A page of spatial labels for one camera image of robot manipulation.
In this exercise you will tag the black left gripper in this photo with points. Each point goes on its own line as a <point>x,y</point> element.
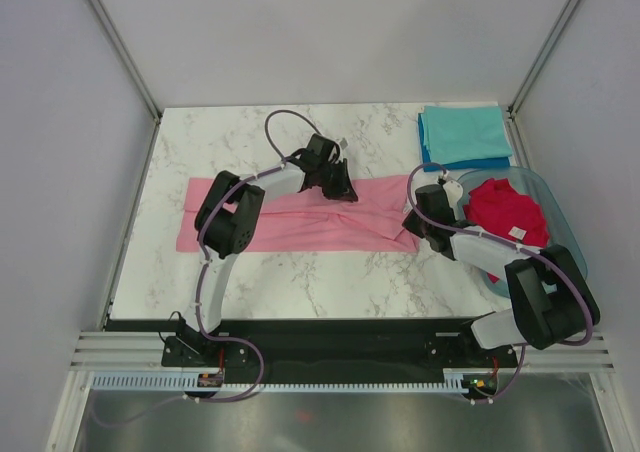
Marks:
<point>345,193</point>

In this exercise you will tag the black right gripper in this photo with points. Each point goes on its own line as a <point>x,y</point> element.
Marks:
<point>410,223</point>

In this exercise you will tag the pink t shirt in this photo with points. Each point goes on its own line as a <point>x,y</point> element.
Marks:
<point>308,222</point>

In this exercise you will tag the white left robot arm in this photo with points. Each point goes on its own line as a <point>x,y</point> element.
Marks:
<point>227,219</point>

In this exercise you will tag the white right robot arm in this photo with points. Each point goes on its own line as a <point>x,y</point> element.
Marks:
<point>550,302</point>

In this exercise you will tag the red t shirt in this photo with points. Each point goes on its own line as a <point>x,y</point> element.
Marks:
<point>497,207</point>

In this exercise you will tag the folded teal t shirt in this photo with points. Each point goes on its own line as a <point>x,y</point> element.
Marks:
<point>461,134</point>

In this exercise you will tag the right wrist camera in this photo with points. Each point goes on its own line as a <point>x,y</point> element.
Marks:
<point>454,191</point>

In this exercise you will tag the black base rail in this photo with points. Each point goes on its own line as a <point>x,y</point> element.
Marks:
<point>340,349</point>

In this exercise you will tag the white slotted cable duct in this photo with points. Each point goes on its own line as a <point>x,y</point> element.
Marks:
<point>208,380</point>

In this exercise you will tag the right aluminium frame post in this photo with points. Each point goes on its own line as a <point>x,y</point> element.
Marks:
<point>550,43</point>

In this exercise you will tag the aluminium frame post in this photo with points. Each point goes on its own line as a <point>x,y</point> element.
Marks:
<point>109,28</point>
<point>550,43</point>

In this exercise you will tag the left aluminium frame post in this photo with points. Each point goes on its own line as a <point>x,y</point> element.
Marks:
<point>109,28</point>

